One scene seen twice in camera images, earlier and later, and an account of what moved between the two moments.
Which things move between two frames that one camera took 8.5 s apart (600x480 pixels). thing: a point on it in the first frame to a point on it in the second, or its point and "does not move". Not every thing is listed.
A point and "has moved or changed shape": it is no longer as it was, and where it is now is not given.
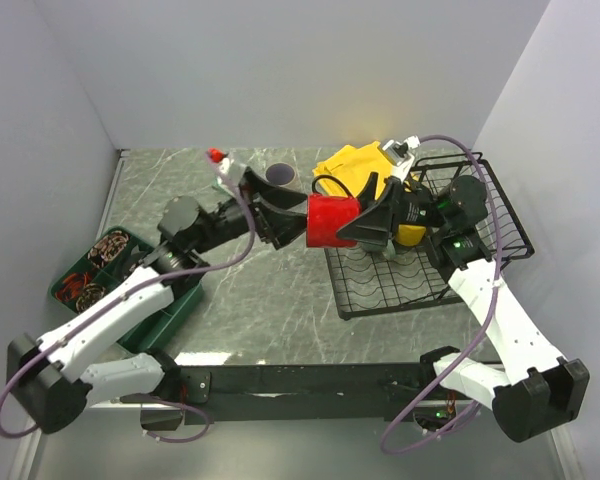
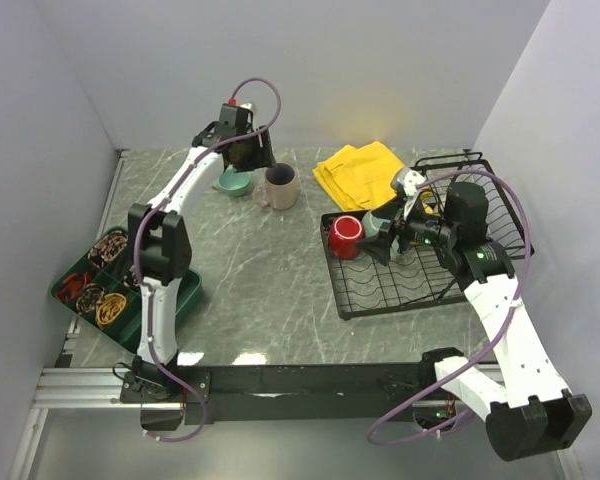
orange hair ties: x=71 y=286 does not move
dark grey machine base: x=295 y=394 does not move
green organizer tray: x=109 y=266 does not move
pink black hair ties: x=108 y=248 does not move
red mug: x=326 y=214 has moved or changed shape
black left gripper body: x=228 y=223 to x=253 y=156
